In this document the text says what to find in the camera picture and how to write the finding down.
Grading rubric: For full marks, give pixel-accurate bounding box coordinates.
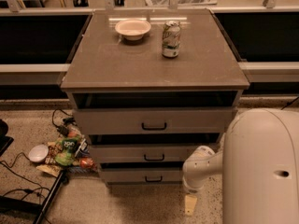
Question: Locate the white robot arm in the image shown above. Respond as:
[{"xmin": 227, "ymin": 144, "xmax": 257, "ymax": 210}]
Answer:
[{"xmin": 182, "ymin": 108, "xmax": 299, "ymax": 224}]

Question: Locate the black power adapter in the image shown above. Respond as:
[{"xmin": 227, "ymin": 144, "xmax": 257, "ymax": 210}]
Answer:
[{"xmin": 57, "ymin": 125, "xmax": 69, "ymax": 136}]

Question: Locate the grey drawer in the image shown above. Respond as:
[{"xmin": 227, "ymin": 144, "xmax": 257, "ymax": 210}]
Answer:
[
  {"xmin": 100, "ymin": 168, "xmax": 182, "ymax": 184},
  {"xmin": 74, "ymin": 108, "xmax": 236, "ymax": 134},
  {"xmin": 89, "ymin": 143, "xmax": 200, "ymax": 163}
]

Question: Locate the black stand leg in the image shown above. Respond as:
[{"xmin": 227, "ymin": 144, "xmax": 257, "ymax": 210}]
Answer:
[{"xmin": 33, "ymin": 171, "xmax": 68, "ymax": 224}]

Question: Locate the white bowl on cabinet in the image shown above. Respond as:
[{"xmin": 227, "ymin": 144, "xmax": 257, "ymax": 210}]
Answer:
[{"xmin": 115, "ymin": 19, "xmax": 151, "ymax": 41}]

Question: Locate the grey bottom drawer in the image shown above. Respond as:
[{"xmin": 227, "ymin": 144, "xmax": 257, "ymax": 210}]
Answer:
[{"xmin": 100, "ymin": 168, "xmax": 182, "ymax": 184}]

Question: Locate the grey drawer cabinet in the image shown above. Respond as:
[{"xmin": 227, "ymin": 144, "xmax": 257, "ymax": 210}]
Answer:
[{"xmin": 62, "ymin": 9, "xmax": 249, "ymax": 175}]

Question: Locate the orange snack bag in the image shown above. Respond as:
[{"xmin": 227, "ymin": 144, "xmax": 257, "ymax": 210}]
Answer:
[{"xmin": 79, "ymin": 158, "xmax": 95, "ymax": 169}]

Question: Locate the grey top drawer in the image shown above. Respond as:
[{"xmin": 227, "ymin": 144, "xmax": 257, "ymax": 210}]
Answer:
[{"xmin": 74, "ymin": 108, "xmax": 236, "ymax": 134}]

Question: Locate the green chip bag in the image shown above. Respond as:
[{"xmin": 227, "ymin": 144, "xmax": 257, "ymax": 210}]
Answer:
[{"xmin": 55, "ymin": 137, "xmax": 79, "ymax": 166}]

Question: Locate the black cable on floor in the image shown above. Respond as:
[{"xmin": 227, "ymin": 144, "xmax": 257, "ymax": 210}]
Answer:
[{"xmin": 0, "ymin": 152, "xmax": 52, "ymax": 203}]

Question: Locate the black tripod leg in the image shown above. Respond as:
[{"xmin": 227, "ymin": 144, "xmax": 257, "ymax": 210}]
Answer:
[{"xmin": 281, "ymin": 96, "xmax": 299, "ymax": 110}]

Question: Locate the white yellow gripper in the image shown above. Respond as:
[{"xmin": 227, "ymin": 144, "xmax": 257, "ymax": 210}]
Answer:
[{"xmin": 182, "ymin": 176, "xmax": 202, "ymax": 216}]

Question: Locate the grey middle drawer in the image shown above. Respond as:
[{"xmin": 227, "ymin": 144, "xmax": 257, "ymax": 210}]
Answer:
[{"xmin": 89, "ymin": 143, "xmax": 200, "ymax": 163}]

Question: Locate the green white soda can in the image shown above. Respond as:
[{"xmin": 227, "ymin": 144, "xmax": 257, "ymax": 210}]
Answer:
[{"xmin": 162, "ymin": 21, "xmax": 181, "ymax": 58}]

